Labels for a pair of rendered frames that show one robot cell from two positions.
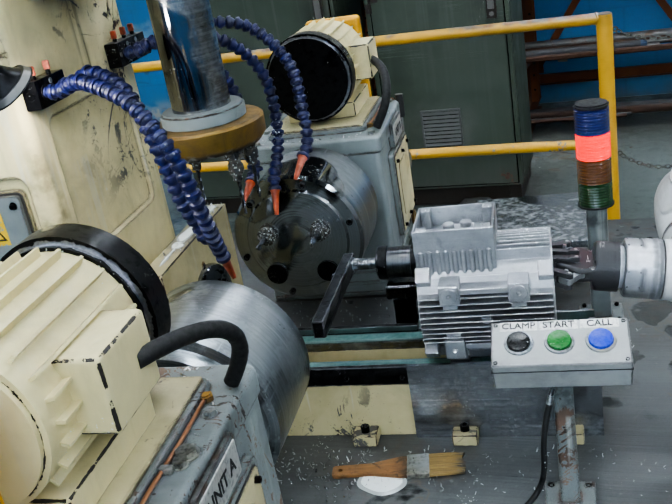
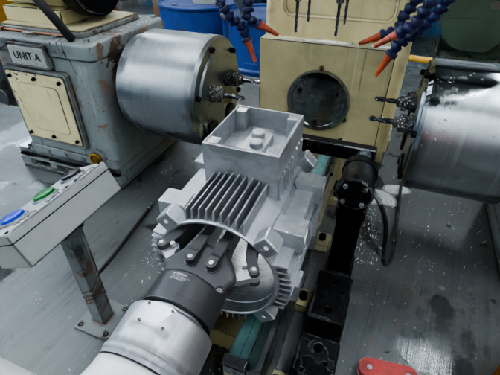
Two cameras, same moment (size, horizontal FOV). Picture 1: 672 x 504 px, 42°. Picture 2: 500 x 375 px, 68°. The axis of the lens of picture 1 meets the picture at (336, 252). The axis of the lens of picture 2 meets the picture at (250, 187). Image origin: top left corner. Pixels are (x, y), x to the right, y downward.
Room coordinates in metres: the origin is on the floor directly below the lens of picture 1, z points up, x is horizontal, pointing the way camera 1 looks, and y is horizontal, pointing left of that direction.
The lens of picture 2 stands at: (1.25, -0.62, 1.37)
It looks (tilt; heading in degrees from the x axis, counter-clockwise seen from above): 36 degrees down; 95
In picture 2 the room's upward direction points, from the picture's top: straight up
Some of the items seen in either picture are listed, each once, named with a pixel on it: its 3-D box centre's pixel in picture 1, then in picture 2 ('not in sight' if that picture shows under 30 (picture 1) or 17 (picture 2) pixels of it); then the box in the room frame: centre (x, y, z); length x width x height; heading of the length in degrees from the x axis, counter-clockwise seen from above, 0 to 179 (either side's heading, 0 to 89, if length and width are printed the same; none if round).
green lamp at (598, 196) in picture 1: (595, 192); not in sight; (1.45, -0.48, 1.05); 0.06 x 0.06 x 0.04
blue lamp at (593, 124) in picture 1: (591, 119); not in sight; (1.45, -0.48, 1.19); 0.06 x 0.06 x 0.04
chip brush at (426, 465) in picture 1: (398, 467); not in sight; (1.10, -0.04, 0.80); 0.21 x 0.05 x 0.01; 81
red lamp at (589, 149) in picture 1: (593, 144); not in sight; (1.45, -0.48, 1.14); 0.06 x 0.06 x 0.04
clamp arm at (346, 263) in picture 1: (336, 292); (307, 143); (1.31, 0.01, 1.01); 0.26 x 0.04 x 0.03; 164
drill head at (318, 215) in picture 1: (312, 214); (481, 134); (1.63, 0.03, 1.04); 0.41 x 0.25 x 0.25; 164
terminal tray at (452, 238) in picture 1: (456, 238); (255, 151); (1.22, -0.18, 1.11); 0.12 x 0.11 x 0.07; 75
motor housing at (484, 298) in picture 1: (488, 292); (245, 221); (1.21, -0.22, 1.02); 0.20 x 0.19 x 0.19; 75
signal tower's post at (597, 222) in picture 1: (596, 214); not in sight; (1.45, -0.48, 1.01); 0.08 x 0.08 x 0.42; 74
